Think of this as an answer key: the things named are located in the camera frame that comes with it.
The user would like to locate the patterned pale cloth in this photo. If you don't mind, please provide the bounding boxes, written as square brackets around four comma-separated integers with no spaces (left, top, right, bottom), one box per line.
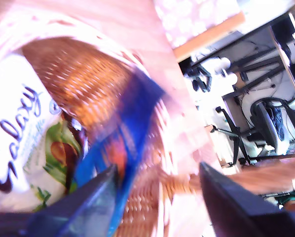
[153,0,242,48]

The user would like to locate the white Galaxy egg bag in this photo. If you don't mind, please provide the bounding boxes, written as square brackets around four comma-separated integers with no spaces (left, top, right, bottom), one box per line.
[0,49,89,213]

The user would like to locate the wooden desk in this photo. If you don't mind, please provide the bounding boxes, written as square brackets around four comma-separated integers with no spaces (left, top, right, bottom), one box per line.
[173,11,246,62]

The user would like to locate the black office chair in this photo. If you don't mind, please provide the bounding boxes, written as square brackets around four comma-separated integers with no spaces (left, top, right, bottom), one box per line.
[215,97,295,166]

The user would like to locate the woven wicker basket with handle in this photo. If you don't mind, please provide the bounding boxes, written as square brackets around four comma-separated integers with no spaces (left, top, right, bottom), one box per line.
[0,9,295,237]

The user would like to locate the blue Terry's orange egg bag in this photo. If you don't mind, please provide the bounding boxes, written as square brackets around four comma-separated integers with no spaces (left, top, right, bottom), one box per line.
[73,68,167,237]

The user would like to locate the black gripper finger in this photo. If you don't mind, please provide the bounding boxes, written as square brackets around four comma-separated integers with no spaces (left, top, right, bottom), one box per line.
[26,164,119,237]
[199,161,294,237]

